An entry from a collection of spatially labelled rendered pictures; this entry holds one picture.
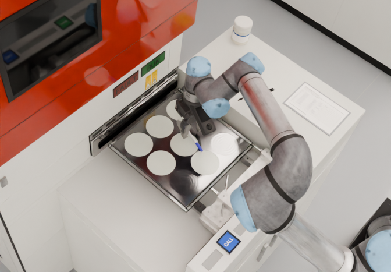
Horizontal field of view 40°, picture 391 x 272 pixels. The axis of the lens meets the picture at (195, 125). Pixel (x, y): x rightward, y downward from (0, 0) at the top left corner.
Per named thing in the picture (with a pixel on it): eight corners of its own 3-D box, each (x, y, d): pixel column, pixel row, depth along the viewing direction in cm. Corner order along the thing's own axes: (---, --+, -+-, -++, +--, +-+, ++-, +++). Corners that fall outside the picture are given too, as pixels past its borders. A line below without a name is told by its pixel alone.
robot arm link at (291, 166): (318, 164, 123) (242, 41, 156) (280, 191, 126) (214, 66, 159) (340, 181, 131) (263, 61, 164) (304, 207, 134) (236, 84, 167)
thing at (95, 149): (90, 155, 190) (89, 140, 182) (174, 87, 212) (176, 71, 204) (93, 158, 189) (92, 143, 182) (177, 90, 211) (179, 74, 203)
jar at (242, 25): (227, 38, 214) (231, 21, 206) (238, 29, 217) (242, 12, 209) (241, 48, 211) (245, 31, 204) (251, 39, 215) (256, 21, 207)
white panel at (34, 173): (2, 223, 175) (-26, 158, 142) (171, 87, 215) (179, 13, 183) (8, 229, 174) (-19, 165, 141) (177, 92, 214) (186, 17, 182)
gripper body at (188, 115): (192, 102, 189) (196, 80, 179) (205, 120, 185) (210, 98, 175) (174, 110, 186) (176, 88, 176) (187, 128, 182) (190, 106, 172)
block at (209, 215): (200, 216, 177) (201, 212, 174) (207, 209, 178) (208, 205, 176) (219, 231, 174) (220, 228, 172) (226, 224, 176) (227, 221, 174)
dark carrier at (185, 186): (112, 145, 188) (112, 144, 187) (178, 91, 205) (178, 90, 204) (185, 207, 177) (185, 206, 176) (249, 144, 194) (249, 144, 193)
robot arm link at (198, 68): (194, 77, 160) (182, 57, 164) (191, 100, 168) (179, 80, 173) (217, 70, 162) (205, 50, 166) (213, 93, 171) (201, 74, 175)
